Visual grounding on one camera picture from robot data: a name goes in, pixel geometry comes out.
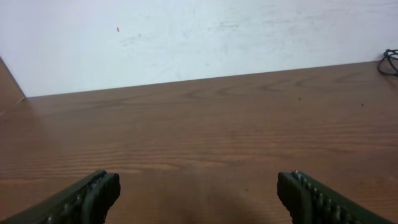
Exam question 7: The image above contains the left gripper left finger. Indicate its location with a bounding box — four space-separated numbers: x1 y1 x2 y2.
1 170 121 224

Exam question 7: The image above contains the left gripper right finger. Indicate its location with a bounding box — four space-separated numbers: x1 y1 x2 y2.
277 170 392 224

